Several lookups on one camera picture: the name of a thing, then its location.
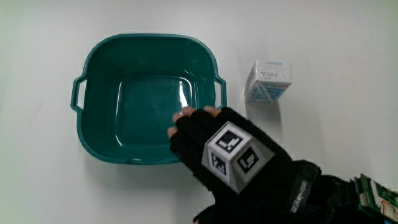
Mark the green circuit board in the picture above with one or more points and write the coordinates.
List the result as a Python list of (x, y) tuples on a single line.
[(376, 196)]

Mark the white blue milk carton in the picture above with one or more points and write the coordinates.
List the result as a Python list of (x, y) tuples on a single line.
[(269, 82)]

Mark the person's right hand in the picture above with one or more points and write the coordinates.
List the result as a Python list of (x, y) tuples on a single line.
[(273, 180)]

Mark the white desk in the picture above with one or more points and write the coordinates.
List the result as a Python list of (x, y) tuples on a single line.
[(335, 37)]

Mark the green plastic basin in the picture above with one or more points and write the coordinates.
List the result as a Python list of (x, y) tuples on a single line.
[(143, 99)]

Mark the person's right forearm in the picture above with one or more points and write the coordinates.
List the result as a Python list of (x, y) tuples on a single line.
[(337, 202)]

